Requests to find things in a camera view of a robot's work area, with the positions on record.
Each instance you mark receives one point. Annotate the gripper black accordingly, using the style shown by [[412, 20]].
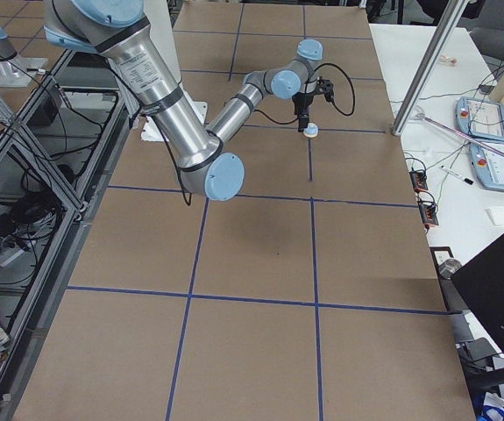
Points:
[[301, 103]]

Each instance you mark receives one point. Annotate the blue call bell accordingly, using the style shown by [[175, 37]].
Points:
[[311, 131]]

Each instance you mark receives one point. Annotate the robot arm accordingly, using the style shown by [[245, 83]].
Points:
[[121, 32]]

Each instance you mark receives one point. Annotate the far orange connector block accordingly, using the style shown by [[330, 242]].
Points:
[[419, 180]]

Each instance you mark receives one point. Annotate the orange connector block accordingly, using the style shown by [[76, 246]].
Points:
[[419, 180], [428, 212]]

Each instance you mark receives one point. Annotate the metal rod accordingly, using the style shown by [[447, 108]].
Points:
[[482, 144]]

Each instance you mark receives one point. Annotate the near orange connector block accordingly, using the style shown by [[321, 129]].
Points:
[[428, 212]]

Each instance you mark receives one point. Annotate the black marker pen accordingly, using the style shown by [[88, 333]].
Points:
[[456, 175]]

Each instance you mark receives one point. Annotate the far teach pendant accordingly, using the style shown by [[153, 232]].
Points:
[[480, 118]]

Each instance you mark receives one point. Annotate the teach pendant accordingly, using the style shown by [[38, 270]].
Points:
[[480, 118], [489, 168]]

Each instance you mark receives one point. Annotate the near teach pendant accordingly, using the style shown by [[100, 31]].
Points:
[[489, 168]]

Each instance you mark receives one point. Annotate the silver metal cylinder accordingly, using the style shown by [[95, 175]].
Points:
[[448, 268]]

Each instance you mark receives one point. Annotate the black monitor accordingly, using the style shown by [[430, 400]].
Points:
[[497, 289]]

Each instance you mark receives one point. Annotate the white power strip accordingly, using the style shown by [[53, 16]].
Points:
[[8, 254]]

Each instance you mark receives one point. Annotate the aluminium frame post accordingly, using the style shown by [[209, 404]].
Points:
[[445, 27]]

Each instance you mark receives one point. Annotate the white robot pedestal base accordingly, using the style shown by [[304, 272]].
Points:
[[161, 34]]

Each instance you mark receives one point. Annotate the aluminium table frame rail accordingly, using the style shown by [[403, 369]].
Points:
[[60, 136]]

